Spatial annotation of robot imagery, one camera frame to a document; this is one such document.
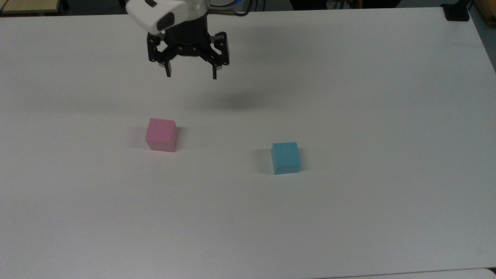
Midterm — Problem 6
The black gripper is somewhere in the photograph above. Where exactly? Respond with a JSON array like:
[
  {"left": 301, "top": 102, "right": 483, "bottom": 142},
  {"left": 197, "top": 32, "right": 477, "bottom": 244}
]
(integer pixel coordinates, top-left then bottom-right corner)
[{"left": 146, "top": 13, "right": 230, "bottom": 80}]

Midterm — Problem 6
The blue cube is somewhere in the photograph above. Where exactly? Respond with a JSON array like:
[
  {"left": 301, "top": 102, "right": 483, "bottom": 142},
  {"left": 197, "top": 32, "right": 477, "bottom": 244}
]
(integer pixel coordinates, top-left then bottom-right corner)
[{"left": 270, "top": 142, "right": 302, "bottom": 175}]

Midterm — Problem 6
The pink cube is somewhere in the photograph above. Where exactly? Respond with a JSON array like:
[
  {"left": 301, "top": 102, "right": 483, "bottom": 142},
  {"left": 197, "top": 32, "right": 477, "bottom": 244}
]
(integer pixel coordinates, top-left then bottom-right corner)
[{"left": 145, "top": 118, "right": 179, "bottom": 153}]

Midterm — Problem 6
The light wooden table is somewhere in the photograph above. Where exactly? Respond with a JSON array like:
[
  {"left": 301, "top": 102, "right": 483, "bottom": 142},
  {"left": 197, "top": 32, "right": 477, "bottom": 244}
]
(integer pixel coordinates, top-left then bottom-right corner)
[{"left": 0, "top": 0, "right": 62, "bottom": 15}]

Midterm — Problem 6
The wooden board edge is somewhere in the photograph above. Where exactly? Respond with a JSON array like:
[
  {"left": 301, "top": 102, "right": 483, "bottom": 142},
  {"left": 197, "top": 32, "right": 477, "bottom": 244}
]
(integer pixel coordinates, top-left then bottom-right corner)
[{"left": 472, "top": 0, "right": 496, "bottom": 27}]

